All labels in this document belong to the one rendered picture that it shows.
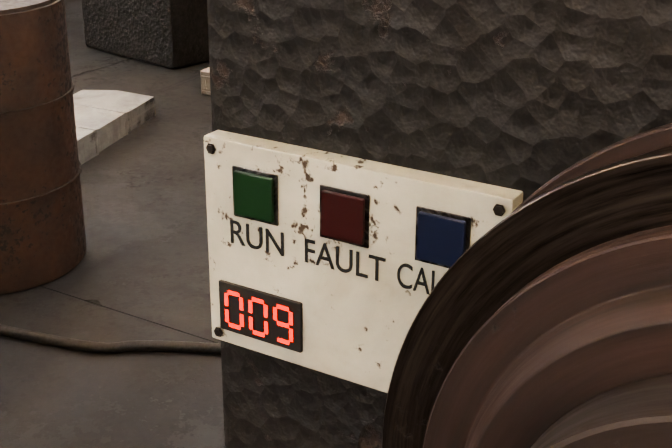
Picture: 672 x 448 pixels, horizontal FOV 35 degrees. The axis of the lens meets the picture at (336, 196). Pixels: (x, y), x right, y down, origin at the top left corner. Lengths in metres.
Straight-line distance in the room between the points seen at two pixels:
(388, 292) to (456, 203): 0.10
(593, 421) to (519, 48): 0.29
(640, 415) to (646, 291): 0.07
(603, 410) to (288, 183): 0.36
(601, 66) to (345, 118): 0.20
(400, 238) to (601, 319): 0.26
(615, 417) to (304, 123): 0.39
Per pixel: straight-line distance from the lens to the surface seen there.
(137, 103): 5.03
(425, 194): 0.75
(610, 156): 0.61
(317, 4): 0.78
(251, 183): 0.82
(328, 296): 0.82
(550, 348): 0.56
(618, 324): 0.54
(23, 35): 3.25
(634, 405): 0.51
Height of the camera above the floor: 1.50
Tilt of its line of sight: 21 degrees down
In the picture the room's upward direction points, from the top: straight up
